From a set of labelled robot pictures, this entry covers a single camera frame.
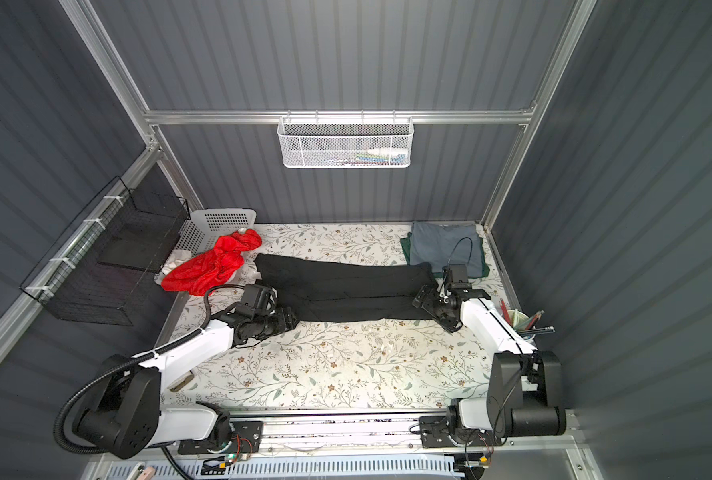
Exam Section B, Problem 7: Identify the folded grey-blue t-shirt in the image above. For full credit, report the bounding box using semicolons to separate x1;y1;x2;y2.
408;222;482;278

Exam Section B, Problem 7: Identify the aluminium front rail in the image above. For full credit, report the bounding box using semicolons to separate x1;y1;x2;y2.
231;409;583;457

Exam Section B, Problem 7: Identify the black wire wall basket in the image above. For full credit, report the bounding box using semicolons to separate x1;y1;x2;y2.
20;182;190;327

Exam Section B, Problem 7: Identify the red t-shirt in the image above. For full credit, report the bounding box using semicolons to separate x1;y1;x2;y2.
161;229;263;296

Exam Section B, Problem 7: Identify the white wire wall basket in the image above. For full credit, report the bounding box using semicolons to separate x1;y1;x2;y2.
277;116;415;169

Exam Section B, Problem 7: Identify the white pen cup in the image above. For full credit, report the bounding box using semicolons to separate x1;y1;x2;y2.
499;300;556;341

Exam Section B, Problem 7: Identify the white slotted cable duct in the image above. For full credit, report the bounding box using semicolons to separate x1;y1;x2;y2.
108;454;468;480

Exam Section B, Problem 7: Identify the beige small block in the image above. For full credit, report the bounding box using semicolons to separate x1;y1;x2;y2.
168;371;195;393

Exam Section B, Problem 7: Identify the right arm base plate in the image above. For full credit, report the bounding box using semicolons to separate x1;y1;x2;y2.
418;415;501;449

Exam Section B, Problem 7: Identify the white plastic laundry basket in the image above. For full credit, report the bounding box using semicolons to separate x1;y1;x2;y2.
155;208;257;285

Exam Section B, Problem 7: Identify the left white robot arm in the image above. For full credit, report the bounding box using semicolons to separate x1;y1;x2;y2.
53;284;299;459

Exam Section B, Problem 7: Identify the white cloth in basket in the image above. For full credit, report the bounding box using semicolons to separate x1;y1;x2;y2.
160;249;193;276

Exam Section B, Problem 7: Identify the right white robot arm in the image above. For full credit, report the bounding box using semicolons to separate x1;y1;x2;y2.
413;264;567;448

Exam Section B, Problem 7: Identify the black t-shirt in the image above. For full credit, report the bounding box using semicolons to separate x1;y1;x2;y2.
255;254;438;323

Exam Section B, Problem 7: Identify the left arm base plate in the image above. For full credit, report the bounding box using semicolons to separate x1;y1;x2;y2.
178;421;264;455

